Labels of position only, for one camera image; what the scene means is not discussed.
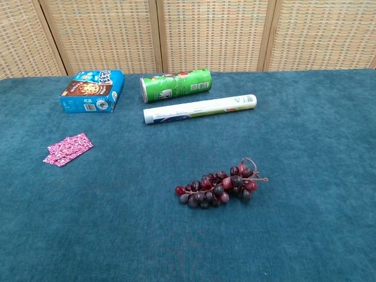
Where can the pink patterned square packet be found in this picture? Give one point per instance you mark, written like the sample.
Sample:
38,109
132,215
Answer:
72,144

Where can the white wrap roll tube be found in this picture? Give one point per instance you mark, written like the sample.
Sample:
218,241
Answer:
199,108

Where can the dark red grape bunch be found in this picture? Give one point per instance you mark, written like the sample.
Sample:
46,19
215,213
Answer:
217,188

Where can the green chips can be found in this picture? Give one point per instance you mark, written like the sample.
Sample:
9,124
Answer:
176,86

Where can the woven bamboo screen panel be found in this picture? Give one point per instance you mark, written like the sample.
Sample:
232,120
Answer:
23,38
323,35
214,35
105,35

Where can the blue cookie box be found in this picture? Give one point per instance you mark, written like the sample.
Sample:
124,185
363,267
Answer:
88,88

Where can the blue felt table mat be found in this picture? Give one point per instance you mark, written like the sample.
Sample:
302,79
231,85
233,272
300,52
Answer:
293,205

